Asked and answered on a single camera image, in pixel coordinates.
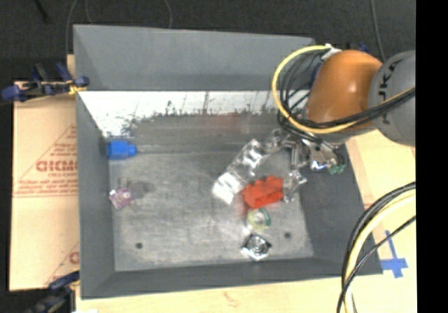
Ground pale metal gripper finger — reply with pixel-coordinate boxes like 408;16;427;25
265;129;293;155
282;169;308;204

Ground red toy block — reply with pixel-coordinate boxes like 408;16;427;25
241;175;285;210

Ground clear plastic bottle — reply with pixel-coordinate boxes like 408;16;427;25
211;139;271;206

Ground shiny silver round object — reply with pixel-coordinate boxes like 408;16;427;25
240;232;273;262

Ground grey metal bin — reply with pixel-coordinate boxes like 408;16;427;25
72;24;383;298

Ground blue block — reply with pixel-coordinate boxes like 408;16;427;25
106;140;138;160

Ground purple and white small packet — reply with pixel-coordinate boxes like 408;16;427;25
108;188;134;211

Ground brown cardboard board red print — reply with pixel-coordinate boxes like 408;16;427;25
8;78;82;292

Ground pale green clear ring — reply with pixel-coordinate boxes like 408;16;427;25
246;208;272;232

